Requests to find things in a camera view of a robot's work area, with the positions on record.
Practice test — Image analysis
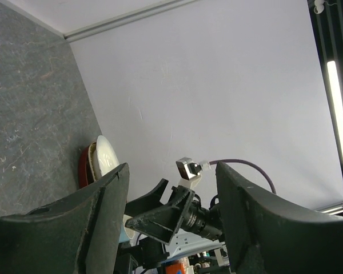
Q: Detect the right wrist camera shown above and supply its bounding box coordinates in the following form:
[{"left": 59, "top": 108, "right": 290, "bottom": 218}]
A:
[{"left": 176, "top": 158, "right": 202, "bottom": 190}]

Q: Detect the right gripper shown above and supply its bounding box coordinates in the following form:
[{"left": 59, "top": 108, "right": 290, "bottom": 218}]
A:
[{"left": 125, "top": 179, "right": 222, "bottom": 244}]

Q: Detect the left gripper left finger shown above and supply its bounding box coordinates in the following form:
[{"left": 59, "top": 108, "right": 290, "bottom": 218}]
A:
[{"left": 0, "top": 163, "right": 129, "bottom": 273}]

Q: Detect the ceiling light bar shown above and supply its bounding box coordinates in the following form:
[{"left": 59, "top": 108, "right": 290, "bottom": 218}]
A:
[{"left": 326, "top": 61, "right": 343, "bottom": 160}]

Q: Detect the red round tray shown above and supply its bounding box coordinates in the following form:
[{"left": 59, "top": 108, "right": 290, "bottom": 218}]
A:
[{"left": 78, "top": 146, "right": 94, "bottom": 189}]

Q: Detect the white paper plate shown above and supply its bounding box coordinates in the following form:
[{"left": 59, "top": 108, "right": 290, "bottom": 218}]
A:
[{"left": 89, "top": 135, "right": 119, "bottom": 180}]

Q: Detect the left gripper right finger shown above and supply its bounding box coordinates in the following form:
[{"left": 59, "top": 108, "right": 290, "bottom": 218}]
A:
[{"left": 216, "top": 162, "right": 343, "bottom": 273}]

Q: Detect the light blue mug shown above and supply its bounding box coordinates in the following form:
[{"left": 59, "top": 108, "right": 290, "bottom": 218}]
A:
[{"left": 119, "top": 215, "right": 139, "bottom": 244}]

